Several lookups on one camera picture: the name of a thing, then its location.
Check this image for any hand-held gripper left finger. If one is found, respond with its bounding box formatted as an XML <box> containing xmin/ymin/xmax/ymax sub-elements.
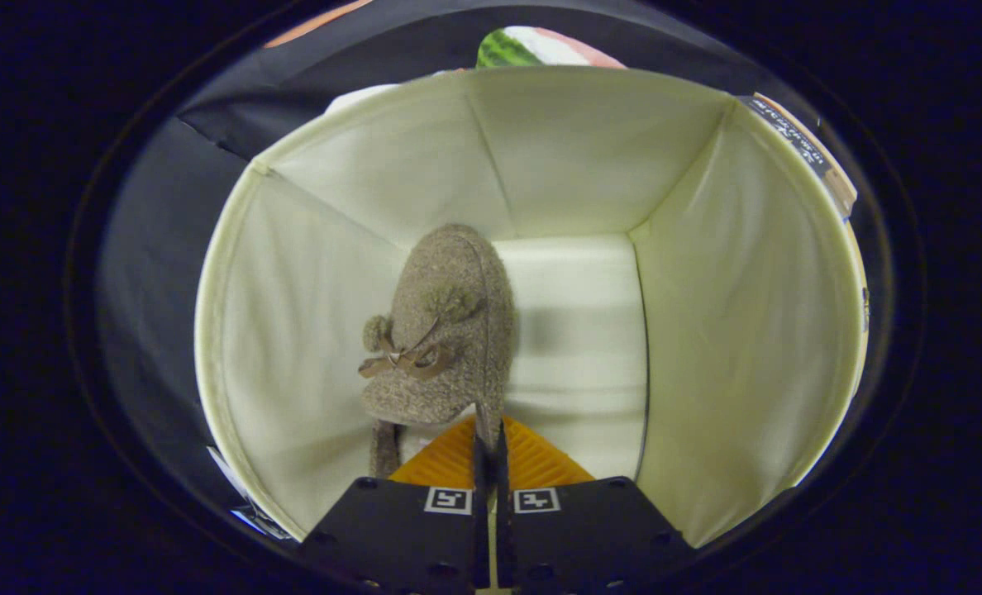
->
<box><xmin>297</xmin><ymin>416</ymin><xmax>492</xmax><ymax>595</ymax></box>

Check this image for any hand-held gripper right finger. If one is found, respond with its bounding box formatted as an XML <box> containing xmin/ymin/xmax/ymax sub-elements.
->
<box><xmin>495</xmin><ymin>416</ymin><xmax>697</xmax><ymax>595</ymax></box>

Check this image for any grey and cream storage box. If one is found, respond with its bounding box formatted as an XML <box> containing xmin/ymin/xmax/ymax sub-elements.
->
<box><xmin>193</xmin><ymin>64</ymin><xmax>868</xmax><ymax>550</ymax></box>

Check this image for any brown fuzzy shoe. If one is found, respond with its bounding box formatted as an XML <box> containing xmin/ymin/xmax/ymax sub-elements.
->
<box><xmin>357</xmin><ymin>223</ymin><xmax>517</xmax><ymax>480</ymax></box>

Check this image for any beige book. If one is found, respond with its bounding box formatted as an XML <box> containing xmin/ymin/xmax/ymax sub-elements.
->
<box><xmin>751</xmin><ymin>93</ymin><xmax>860</xmax><ymax>220</ymax></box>

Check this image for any white plush toy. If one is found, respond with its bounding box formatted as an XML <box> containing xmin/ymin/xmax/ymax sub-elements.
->
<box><xmin>326</xmin><ymin>81</ymin><xmax>403</xmax><ymax>115</ymax></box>

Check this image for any watermelon slice plush toy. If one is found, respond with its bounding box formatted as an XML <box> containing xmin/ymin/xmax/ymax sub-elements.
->
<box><xmin>476</xmin><ymin>26</ymin><xmax>626</xmax><ymax>69</ymax></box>

